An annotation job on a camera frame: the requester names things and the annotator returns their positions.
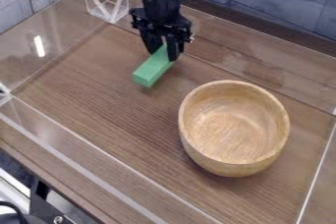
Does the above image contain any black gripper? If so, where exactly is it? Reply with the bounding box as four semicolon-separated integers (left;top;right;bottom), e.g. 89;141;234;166
129;0;192;62

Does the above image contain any green stick block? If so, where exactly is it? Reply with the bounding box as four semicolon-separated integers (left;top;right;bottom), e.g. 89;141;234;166
132;45;173;87

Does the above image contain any wooden bowl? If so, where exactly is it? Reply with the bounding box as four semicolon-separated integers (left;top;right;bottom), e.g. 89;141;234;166
178;80;290;177

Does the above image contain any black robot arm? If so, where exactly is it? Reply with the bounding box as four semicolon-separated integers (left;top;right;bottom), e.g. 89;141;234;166
128;0;192;62

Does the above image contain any clear acrylic corner bracket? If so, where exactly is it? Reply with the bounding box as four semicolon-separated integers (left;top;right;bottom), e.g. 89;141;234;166
85;0;129;24

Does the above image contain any clear acrylic tray wall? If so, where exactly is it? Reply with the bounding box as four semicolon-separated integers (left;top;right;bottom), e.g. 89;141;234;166
0;0;336;224

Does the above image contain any black table frame bracket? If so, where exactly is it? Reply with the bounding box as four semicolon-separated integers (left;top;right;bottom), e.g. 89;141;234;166
0;178;84;224

